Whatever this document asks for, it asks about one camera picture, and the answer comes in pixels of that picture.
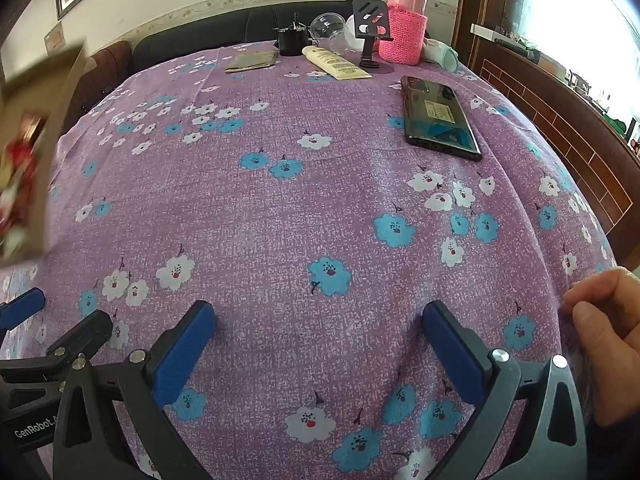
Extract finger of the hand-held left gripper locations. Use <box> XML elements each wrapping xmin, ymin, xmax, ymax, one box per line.
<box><xmin>0</xmin><ymin>287</ymin><xmax>46</xmax><ymax>332</ymax></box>
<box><xmin>0</xmin><ymin>309</ymin><xmax>114</xmax><ymax>379</ymax></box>

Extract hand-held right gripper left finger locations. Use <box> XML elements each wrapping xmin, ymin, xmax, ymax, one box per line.
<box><xmin>52</xmin><ymin>300</ymin><xmax>217</xmax><ymax>480</ymax></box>

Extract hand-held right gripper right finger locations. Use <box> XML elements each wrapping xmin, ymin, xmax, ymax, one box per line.
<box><xmin>422</xmin><ymin>300</ymin><xmax>590</xmax><ymax>480</ymax></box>

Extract pile of mixed snack packets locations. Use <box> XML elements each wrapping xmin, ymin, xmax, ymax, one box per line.
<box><xmin>0</xmin><ymin>114</ymin><xmax>49</xmax><ymax>257</ymax></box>

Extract cardboard box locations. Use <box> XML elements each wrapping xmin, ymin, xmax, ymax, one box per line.
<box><xmin>0</xmin><ymin>37</ymin><xmax>99</xmax><ymax>267</ymax></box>

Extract purple floral tablecloth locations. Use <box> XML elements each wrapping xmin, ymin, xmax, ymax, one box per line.
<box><xmin>0</xmin><ymin>42</ymin><xmax>622</xmax><ymax>480</ymax></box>

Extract black smartphone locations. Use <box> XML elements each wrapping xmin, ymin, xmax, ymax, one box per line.
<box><xmin>401</xmin><ymin>75</ymin><xmax>484</xmax><ymax>163</ymax></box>

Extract brown armchair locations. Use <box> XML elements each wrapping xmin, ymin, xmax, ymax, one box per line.
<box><xmin>62</xmin><ymin>40</ymin><xmax>135</xmax><ymax>137</ymax></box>

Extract small windowsill ornaments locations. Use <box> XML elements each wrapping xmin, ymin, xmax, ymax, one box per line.
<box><xmin>564</xmin><ymin>62</ymin><xmax>640</xmax><ymax>153</ymax></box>

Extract mint green cloth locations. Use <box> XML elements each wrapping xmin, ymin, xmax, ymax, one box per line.
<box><xmin>422</xmin><ymin>37</ymin><xmax>460</xmax><ymax>72</ymax></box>

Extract olive green cloth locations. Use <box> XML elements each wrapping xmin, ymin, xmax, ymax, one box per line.
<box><xmin>224</xmin><ymin>49</ymin><xmax>280</xmax><ymax>74</ymax></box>

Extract black cylindrical rod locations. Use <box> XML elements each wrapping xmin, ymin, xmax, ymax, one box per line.
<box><xmin>494</xmin><ymin>35</ymin><xmax>542</xmax><ymax>62</ymax></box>

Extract cream lotion tube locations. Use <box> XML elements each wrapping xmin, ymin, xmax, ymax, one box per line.
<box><xmin>301</xmin><ymin>45</ymin><xmax>374</xmax><ymax>82</ymax></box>

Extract black sofa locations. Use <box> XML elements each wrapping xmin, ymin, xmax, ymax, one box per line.
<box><xmin>132</xmin><ymin>0</ymin><xmax>382</xmax><ymax>69</ymax></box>

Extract pink knit-sleeved thermos bottle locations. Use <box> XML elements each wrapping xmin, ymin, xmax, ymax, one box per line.
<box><xmin>378</xmin><ymin>0</ymin><xmax>430</xmax><ymax>66</ymax></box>

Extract black pot with clips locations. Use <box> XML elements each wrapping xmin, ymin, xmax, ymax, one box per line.
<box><xmin>272</xmin><ymin>12</ymin><xmax>314</xmax><ymax>58</ymax></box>

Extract white cup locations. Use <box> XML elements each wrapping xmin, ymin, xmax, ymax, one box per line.
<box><xmin>342</xmin><ymin>15</ymin><xmax>366</xmax><ymax>54</ymax></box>

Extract black phone stand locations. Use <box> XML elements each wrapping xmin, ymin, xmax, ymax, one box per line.
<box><xmin>351</xmin><ymin>0</ymin><xmax>396</xmax><ymax>75</ymax></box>

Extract clear plastic cup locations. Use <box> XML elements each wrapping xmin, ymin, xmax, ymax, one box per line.
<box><xmin>309</xmin><ymin>11</ymin><xmax>351</xmax><ymax>54</ymax></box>

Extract window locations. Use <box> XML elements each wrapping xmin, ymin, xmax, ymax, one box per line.
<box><xmin>520</xmin><ymin>0</ymin><xmax>640</xmax><ymax>128</ymax></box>

